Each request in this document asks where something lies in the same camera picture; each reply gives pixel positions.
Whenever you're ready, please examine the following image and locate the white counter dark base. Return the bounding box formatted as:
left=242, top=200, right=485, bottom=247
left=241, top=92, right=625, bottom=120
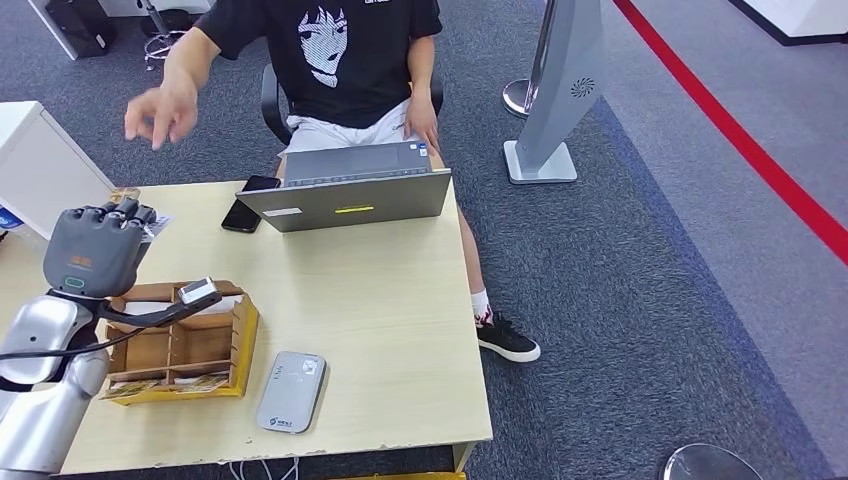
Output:
left=727, top=0, right=848, bottom=46

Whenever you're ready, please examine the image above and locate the wooden card organizer box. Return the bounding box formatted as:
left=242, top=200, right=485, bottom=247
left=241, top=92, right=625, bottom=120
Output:
left=102, top=281, right=256, bottom=392

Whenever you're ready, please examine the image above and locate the chrome stool base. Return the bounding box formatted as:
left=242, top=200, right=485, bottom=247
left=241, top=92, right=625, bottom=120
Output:
left=140, top=0, right=191, bottom=71

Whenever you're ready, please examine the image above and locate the chrome round base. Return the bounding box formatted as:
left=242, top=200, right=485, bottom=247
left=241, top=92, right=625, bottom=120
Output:
left=662, top=443, right=764, bottom=480

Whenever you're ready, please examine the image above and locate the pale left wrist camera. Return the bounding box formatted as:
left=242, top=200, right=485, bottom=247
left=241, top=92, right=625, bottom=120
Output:
left=177, top=278, right=220, bottom=306

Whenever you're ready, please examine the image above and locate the person's right hand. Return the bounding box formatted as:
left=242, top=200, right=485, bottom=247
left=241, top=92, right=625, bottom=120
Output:
left=123, top=82, right=200, bottom=152

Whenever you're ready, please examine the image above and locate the grey laptop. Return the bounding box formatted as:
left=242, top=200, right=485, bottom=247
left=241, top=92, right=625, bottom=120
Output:
left=235, top=140, right=453, bottom=234

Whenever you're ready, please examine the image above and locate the patterned room key card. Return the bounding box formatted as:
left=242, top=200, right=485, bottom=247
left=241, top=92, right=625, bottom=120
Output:
left=173, top=374, right=230, bottom=395
left=99, top=379, right=164, bottom=401

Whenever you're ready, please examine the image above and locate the grey card reader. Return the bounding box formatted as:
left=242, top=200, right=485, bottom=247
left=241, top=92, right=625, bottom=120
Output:
left=256, top=351, right=328, bottom=436

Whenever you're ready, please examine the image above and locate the black office chair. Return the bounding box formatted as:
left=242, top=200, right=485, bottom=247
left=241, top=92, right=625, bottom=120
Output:
left=260, top=62, right=445, bottom=146

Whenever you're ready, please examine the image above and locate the ID card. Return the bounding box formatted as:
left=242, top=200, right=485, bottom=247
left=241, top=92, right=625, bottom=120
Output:
left=140, top=213, right=175, bottom=245

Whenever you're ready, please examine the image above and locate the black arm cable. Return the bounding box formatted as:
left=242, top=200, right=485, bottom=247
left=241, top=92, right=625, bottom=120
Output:
left=0, top=327, right=130, bottom=363

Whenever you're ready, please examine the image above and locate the black smartphone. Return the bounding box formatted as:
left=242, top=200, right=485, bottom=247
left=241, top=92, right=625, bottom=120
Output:
left=220, top=175, right=282, bottom=234

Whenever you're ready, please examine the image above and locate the yellow cardboard tray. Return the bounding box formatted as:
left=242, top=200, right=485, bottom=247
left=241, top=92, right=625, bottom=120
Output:
left=109, top=298, right=260, bottom=407

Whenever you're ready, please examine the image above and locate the white desk panel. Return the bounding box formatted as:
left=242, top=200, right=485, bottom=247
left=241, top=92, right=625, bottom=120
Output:
left=26, top=0, right=79, bottom=62

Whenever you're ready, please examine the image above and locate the blue labelled plastic bottle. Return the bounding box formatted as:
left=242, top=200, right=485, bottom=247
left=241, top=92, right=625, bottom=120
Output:
left=0, top=208, right=49, bottom=250

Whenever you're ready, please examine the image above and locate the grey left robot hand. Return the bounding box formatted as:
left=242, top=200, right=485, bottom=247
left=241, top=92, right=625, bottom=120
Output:
left=42, top=197, right=157, bottom=299

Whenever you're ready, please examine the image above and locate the white cabinet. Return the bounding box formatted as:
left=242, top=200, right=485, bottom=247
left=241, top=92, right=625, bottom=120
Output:
left=0, top=101, right=115, bottom=241

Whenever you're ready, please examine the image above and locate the person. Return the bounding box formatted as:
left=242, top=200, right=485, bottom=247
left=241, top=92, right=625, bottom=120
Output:
left=123, top=0, right=541, bottom=364

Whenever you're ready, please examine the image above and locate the chrome stanchion post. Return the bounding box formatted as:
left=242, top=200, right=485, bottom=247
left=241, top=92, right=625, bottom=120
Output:
left=501, top=0, right=559, bottom=119

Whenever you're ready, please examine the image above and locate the silver kiosk stand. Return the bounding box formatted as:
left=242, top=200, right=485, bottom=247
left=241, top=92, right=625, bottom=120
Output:
left=503, top=0, right=605, bottom=185

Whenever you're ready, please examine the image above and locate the person's left hand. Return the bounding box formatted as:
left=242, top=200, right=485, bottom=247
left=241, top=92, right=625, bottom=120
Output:
left=404, top=92, right=442, bottom=157

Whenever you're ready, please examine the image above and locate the black camera bracket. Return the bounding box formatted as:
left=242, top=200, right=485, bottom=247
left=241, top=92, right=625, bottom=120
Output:
left=97, top=291, right=224, bottom=330

